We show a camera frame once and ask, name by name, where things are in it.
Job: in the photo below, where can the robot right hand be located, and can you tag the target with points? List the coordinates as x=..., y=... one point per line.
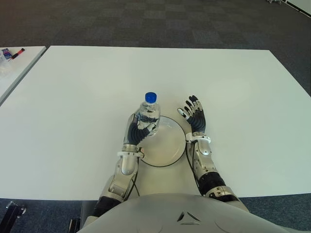
x=198, y=121

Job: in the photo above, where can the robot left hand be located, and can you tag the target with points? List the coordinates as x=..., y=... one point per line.
x=132, y=136

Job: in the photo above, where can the clear water bottle blue cap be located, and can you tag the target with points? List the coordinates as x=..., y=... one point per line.
x=150, y=106

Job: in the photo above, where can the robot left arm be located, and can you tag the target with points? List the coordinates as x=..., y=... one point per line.
x=127, y=162

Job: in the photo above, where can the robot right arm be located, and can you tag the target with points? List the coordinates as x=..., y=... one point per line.
x=204, y=151

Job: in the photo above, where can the white plate black rim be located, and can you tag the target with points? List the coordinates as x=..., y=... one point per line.
x=167, y=145

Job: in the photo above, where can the grey robot torso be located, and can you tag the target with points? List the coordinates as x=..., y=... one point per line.
x=184, y=213

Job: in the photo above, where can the black stand foot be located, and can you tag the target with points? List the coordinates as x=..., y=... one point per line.
x=14, y=210

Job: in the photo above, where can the red black marker pen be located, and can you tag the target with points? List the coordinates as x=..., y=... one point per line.
x=18, y=53

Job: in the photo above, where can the chair base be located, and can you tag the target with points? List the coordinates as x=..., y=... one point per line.
x=274, y=1

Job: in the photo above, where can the clear plastic bag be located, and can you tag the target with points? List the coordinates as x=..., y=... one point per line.
x=3, y=68

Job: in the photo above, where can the blue packet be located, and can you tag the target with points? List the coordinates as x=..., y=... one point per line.
x=6, y=53

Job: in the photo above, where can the white background table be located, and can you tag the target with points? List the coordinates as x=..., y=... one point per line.
x=301, y=4

